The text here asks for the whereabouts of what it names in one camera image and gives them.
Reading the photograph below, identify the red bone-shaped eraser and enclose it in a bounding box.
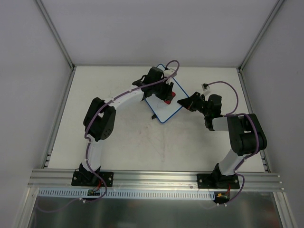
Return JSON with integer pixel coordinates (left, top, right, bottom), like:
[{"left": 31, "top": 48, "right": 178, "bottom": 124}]
[{"left": 164, "top": 91, "right": 176, "bottom": 105}]

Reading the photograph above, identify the blue framed whiteboard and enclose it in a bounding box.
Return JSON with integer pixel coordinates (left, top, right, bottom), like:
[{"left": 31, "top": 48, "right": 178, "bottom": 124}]
[{"left": 145, "top": 77, "right": 189, "bottom": 124}]

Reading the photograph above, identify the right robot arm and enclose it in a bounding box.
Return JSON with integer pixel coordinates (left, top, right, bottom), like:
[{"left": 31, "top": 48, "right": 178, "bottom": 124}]
[{"left": 177, "top": 92, "right": 267, "bottom": 189}]

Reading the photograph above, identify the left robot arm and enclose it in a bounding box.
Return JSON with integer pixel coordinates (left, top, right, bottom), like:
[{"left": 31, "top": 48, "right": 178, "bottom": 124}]
[{"left": 77, "top": 66, "right": 178, "bottom": 186}]

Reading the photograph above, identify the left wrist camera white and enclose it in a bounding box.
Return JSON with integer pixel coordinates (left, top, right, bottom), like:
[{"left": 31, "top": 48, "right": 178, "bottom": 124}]
[{"left": 163, "top": 68, "right": 177, "bottom": 85}]

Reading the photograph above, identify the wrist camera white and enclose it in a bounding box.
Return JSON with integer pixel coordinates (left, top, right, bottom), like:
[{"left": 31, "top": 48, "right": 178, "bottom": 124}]
[
  {"left": 201, "top": 83, "right": 210, "bottom": 96},
  {"left": 163, "top": 68, "right": 177, "bottom": 85}
]

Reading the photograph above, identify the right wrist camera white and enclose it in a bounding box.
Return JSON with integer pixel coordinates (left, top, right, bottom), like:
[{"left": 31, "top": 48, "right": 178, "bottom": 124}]
[{"left": 201, "top": 83, "right": 210, "bottom": 96}]

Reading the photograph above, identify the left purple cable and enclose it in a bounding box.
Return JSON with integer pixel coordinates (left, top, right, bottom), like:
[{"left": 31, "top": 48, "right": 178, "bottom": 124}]
[{"left": 35, "top": 59, "right": 180, "bottom": 212}]

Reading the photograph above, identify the purple cable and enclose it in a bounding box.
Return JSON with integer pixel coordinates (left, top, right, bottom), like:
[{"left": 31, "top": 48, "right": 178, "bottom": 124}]
[
  {"left": 35, "top": 59, "right": 180, "bottom": 212},
  {"left": 201, "top": 80, "right": 259, "bottom": 209}
]

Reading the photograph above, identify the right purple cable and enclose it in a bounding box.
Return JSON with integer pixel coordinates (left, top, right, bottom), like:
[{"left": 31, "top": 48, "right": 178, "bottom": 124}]
[{"left": 201, "top": 80, "right": 259, "bottom": 209}]

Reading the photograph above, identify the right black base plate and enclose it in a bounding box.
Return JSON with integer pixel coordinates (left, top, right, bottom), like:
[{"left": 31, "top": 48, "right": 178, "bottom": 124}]
[{"left": 197, "top": 173, "right": 240, "bottom": 190}]

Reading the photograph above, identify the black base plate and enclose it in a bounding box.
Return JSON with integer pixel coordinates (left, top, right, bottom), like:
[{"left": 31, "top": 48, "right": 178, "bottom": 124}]
[
  {"left": 197, "top": 173, "right": 240, "bottom": 190},
  {"left": 71, "top": 170, "right": 114, "bottom": 187}
]

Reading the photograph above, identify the slotted cable duct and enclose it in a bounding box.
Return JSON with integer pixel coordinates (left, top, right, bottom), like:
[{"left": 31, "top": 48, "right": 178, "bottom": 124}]
[{"left": 38, "top": 188, "right": 215, "bottom": 201}]

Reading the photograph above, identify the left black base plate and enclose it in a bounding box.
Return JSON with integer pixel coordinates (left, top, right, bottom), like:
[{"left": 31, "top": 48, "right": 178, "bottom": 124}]
[{"left": 71, "top": 170, "right": 114, "bottom": 187}]

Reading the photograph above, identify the right aluminium frame post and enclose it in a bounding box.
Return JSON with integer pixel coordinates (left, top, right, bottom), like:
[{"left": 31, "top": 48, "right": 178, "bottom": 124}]
[{"left": 238, "top": 0, "right": 285, "bottom": 72}]

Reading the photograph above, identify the aluminium frame post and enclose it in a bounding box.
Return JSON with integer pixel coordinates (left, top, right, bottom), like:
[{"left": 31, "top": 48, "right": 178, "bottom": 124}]
[
  {"left": 34, "top": 0, "right": 75, "bottom": 70},
  {"left": 238, "top": 0, "right": 285, "bottom": 72}
]

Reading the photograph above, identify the left aluminium frame post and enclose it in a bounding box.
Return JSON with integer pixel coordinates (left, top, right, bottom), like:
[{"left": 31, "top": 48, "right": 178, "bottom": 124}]
[{"left": 34, "top": 0, "right": 75, "bottom": 70}]

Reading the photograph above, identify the aluminium mounting rail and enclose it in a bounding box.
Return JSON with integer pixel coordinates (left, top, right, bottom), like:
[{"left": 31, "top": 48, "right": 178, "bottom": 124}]
[{"left": 27, "top": 169, "right": 285, "bottom": 192}]

